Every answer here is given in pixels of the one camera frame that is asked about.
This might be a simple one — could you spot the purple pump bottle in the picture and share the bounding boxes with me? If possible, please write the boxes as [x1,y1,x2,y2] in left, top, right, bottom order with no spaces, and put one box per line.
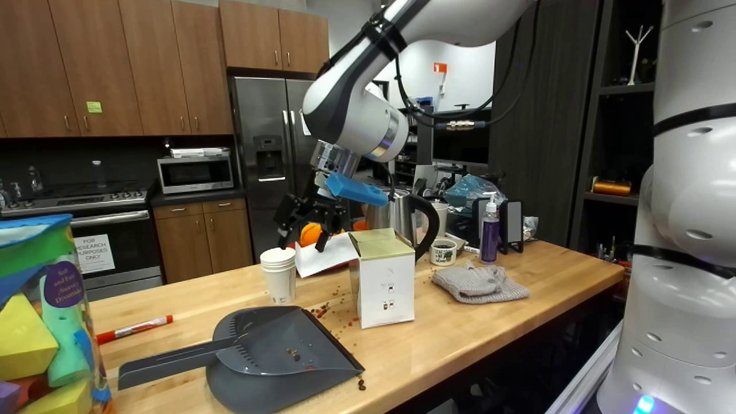
[479,194,503,264]

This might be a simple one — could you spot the black steel refrigerator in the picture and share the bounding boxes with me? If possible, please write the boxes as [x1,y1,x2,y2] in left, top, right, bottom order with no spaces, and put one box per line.
[227,74,351,261]

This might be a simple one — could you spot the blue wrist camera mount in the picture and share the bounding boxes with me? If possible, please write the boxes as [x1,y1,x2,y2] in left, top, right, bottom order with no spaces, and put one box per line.
[318,171,390,208]

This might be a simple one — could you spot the red marker pen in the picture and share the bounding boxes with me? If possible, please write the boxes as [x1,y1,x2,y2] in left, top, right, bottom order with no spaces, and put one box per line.
[95,314,175,347]

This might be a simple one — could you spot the orange flat item on shelf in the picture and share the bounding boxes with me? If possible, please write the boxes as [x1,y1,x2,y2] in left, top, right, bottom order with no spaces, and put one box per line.
[592,178,635,197]

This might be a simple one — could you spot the white paper sheet on stove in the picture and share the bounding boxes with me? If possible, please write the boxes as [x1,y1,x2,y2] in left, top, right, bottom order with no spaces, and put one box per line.
[71,233,117,277]

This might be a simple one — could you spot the dark computer monitor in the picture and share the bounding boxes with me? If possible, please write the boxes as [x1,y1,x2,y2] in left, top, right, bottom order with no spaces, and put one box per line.
[417,113,491,168]

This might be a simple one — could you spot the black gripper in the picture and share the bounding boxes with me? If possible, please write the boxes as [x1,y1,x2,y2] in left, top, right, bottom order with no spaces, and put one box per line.
[271,187,351,255]

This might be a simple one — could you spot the white branched stand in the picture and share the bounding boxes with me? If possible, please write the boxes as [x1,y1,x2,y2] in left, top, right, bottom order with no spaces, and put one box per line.
[624,23,656,88]

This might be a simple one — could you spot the white tray on microwave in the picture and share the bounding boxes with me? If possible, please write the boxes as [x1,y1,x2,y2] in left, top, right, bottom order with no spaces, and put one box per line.
[168,145,233,162]

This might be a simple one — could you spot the teal crumpled bag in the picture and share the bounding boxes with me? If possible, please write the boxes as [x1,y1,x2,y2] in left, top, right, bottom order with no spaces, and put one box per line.
[444,174,502,210]

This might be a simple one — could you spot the small brown wall cabinet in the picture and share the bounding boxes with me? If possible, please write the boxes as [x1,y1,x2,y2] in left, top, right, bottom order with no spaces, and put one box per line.
[218,0,332,78]

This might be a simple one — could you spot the grey plastic dustpan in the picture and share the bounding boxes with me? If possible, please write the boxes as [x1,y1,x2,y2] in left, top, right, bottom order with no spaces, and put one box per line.
[114,306,365,414]

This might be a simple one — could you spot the green and white cardboard box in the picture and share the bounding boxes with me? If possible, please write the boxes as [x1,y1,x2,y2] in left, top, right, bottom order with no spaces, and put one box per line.
[294,226,419,332]

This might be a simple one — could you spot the jar of coloured foam blocks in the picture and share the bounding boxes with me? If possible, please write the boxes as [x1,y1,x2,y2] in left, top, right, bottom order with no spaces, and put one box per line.
[0,212,113,414]

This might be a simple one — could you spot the grey knitted cloth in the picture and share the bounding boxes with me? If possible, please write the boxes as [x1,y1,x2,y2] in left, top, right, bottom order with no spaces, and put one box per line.
[431,262,532,306]

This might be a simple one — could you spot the black kitchen stove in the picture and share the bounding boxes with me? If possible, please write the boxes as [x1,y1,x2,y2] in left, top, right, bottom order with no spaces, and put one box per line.
[0,187,165,305]

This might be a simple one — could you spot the steel microwave oven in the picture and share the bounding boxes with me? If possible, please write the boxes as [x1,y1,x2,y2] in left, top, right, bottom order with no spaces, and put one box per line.
[153,155,236,197]

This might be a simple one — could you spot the white paper cup stack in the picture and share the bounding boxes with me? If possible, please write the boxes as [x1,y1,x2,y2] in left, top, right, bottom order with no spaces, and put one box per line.
[258,246,299,306]

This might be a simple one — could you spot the steel kettle with black handle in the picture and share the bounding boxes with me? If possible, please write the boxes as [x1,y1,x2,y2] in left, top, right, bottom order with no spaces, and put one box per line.
[365,192,444,264]

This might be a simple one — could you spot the orange pumpkin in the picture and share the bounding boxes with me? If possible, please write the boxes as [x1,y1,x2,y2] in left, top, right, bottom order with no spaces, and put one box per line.
[296,221,325,248]

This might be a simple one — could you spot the wide brown wall cabinet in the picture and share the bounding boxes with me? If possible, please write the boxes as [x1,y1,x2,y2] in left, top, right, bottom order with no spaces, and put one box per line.
[0,0,235,141]

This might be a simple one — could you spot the black shelf unit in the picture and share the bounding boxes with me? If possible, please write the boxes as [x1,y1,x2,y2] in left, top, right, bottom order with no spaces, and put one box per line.
[570,0,669,262]

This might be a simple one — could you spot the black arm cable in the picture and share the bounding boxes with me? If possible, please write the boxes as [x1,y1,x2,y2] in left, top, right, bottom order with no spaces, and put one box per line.
[393,53,494,133]

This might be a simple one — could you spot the brown base cabinet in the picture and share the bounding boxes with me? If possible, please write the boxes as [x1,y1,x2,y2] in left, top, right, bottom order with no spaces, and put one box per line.
[150,197,256,286]

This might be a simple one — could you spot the black upright device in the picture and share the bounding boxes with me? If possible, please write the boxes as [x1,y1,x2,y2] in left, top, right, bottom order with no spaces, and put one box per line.
[502,200,527,253]

